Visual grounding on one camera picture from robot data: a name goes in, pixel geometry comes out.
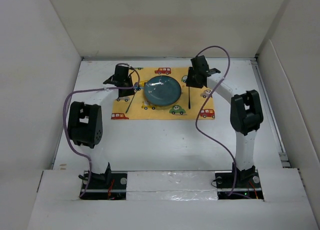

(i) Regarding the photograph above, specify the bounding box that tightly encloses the blue metal spoon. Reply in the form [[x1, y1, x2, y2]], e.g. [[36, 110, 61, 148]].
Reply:
[[188, 87, 191, 110]]

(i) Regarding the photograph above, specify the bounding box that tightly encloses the dark teal ceramic plate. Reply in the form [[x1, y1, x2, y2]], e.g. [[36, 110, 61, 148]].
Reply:
[[143, 75, 182, 107]]

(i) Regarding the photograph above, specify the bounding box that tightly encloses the blue metal fork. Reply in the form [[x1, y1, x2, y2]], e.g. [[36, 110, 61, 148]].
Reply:
[[125, 90, 138, 114]]

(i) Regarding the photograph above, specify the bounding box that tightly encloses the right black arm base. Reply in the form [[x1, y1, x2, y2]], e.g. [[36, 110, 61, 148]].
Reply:
[[211, 171, 264, 200]]

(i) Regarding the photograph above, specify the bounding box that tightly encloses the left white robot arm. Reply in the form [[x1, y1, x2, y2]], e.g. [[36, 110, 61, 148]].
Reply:
[[62, 63, 140, 192]]

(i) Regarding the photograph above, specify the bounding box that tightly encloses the yellow car-print cloth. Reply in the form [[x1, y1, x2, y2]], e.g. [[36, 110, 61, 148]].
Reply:
[[110, 66, 215, 120]]

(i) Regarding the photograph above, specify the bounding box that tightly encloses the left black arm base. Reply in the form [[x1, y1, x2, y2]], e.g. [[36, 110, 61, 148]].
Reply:
[[78, 172, 128, 201]]

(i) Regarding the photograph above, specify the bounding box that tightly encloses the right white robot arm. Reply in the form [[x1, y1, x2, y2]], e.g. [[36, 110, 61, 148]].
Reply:
[[186, 55, 264, 187]]

